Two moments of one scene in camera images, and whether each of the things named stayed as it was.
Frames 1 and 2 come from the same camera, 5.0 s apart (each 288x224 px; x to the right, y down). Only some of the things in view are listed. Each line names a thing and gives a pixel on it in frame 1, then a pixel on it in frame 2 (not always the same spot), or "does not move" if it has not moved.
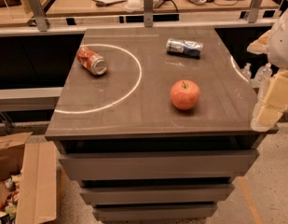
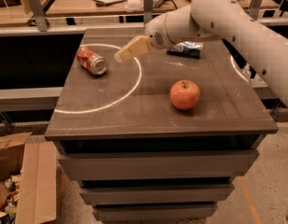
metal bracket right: [256, 2] does not move
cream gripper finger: [278, 99] → [158, 38]
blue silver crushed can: [185, 48] does not move
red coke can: [90, 61] does not move
